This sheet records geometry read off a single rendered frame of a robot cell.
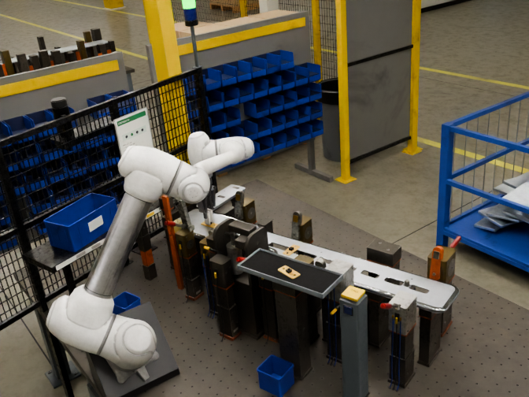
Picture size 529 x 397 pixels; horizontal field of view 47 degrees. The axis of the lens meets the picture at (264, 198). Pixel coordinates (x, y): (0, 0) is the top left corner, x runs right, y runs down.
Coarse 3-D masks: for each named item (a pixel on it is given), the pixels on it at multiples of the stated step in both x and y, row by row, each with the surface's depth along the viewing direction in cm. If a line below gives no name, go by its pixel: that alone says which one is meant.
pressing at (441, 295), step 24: (192, 216) 295; (216, 216) 293; (288, 240) 266; (360, 264) 245; (360, 288) 231; (384, 288) 228; (408, 288) 227; (432, 288) 226; (456, 288) 225; (432, 312) 215
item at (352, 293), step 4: (348, 288) 203; (352, 288) 203; (356, 288) 202; (344, 292) 201; (348, 292) 201; (352, 292) 201; (356, 292) 200; (360, 292) 200; (364, 292) 201; (344, 296) 200; (348, 296) 199; (352, 296) 199; (356, 296) 198; (360, 296) 199; (352, 300) 198; (356, 300) 197
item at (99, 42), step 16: (96, 32) 742; (64, 48) 712; (80, 48) 691; (96, 48) 723; (112, 48) 717; (0, 64) 644; (16, 64) 678; (32, 64) 669; (48, 64) 678; (128, 80) 723
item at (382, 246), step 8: (376, 240) 254; (368, 248) 250; (376, 248) 249; (384, 248) 248; (392, 248) 248; (400, 248) 248; (368, 256) 252; (376, 256) 249; (384, 256) 246; (392, 256) 244; (400, 256) 250; (384, 264) 248; (392, 264) 246; (368, 272) 256
